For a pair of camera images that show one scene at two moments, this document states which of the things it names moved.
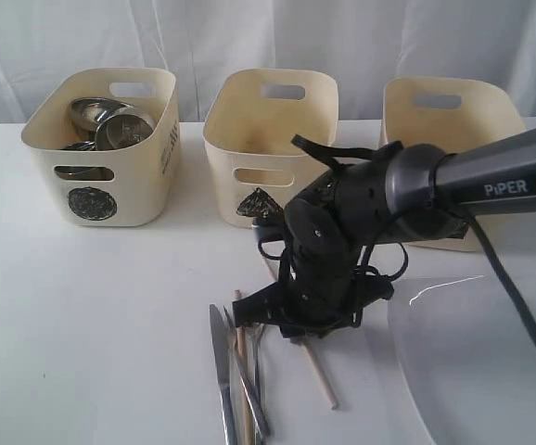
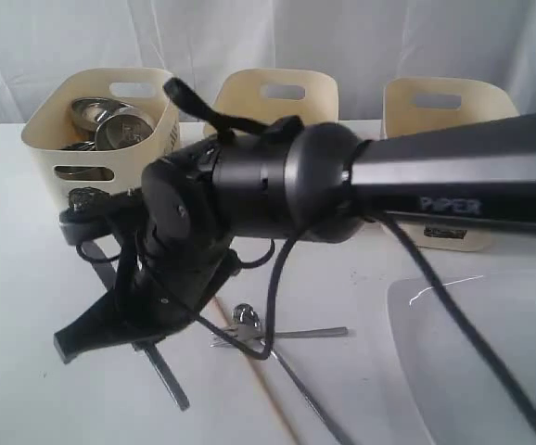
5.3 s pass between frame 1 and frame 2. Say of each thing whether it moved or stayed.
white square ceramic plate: stayed
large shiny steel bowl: stayed
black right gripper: moved
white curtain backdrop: stayed
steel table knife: moved
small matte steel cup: stayed
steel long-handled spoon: moved
